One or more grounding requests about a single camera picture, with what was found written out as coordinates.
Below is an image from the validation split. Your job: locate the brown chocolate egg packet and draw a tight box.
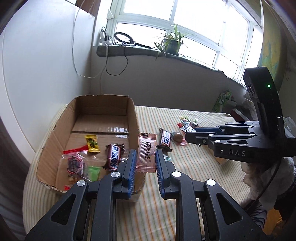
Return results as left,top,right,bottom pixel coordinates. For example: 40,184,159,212
171,132,187,146

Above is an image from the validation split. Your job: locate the red dried fruit packet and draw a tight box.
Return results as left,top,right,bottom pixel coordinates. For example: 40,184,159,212
60,145,90,184
177,116,200,134

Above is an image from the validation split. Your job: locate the Snickers bar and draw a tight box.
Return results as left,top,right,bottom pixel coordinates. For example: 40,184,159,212
156,128,172,152
103,144,125,171

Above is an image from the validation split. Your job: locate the small green jelly packet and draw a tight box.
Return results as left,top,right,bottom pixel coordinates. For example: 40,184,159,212
88,166,101,182

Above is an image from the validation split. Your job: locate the pink snack packet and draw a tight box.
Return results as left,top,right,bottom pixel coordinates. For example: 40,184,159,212
136,133,157,173

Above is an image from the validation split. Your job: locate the yellow candy packet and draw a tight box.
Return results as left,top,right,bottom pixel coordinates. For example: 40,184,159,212
85,135,100,153

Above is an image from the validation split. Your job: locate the bagged sliced bread loaf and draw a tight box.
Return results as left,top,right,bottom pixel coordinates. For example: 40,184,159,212
209,149,228,165

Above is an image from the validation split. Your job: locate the teal mint candy packet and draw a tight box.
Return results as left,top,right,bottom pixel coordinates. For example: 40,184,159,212
164,155,171,162

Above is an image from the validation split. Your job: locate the white gloved right hand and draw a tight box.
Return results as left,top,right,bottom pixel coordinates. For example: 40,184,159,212
241,157,295,210

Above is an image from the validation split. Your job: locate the green paper bag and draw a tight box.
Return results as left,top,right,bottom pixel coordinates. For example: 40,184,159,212
212,90,232,113

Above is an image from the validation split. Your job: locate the striped tablecloth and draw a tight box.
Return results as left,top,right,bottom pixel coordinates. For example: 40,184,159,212
23,95,262,240

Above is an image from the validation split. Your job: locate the world map poster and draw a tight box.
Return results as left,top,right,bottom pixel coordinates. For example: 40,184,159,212
258,1,287,90

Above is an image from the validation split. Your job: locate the brown cardboard box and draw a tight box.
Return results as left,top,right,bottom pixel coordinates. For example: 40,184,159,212
36,94,139,193

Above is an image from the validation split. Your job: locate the potted spider plant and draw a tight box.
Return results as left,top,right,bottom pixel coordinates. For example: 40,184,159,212
154,23,186,59

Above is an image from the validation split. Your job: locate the grey windowsill cover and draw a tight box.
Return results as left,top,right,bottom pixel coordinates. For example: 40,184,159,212
96,45,245,88

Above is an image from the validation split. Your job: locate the white power strip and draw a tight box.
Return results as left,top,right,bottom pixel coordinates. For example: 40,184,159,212
99,27,112,45

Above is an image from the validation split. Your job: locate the black ring cable coil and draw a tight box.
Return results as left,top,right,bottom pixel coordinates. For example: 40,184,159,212
113,32,153,49

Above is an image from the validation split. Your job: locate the black hanging cable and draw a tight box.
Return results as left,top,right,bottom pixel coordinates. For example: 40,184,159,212
105,45,129,76

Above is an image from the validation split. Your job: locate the white hanging cable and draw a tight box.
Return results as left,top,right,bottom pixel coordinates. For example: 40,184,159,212
71,4,106,79

